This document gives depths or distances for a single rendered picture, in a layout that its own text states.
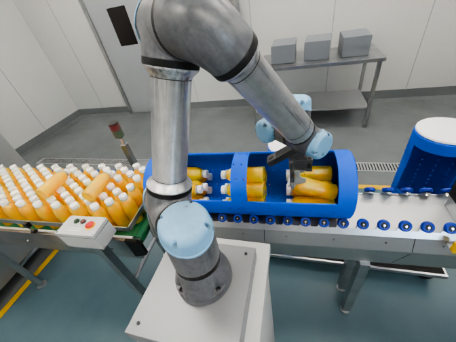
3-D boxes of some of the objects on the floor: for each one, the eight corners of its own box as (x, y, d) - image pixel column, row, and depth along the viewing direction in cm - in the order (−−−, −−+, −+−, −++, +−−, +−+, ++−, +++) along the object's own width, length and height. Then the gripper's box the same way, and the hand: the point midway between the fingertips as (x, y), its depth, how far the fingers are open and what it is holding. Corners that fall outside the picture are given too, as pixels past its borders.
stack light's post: (175, 241, 219) (125, 145, 150) (171, 241, 220) (119, 145, 151) (176, 237, 222) (127, 142, 153) (172, 237, 223) (123, 142, 154)
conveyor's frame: (186, 313, 168) (137, 243, 112) (20, 286, 208) (-78, 225, 152) (203, 253, 204) (172, 178, 148) (58, 240, 244) (-9, 177, 188)
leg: (350, 314, 151) (372, 267, 112) (340, 313, 153) (359, 265, 114) (348, 305, 156) (369, 256, 117) (338, 304, 157) (356, 255, 118)
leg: (345, 292, 162) (365, 241, 123) (336, 291, 163) (353, 241, 124) (344, 284, 166) (362, 233, 127) (335, 283, 167) (351, 232, 128)
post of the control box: (165, 320, 166) (93, 242, 104) (161, 319, 167) (86, 241, 105) (167, 314, 169) (99, 235, 107) (163, 313, 170) (91, 234, 108)
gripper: (314, 148, 74) (310, 195, 87) (311, 131, 83) (308, 175, 96) (287, 149, 76) (287, 195, 89) (287, 131, 85) (287, 175, 98)
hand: (290, 182), depth 92 cm, fingers closed on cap, 4 cm apart
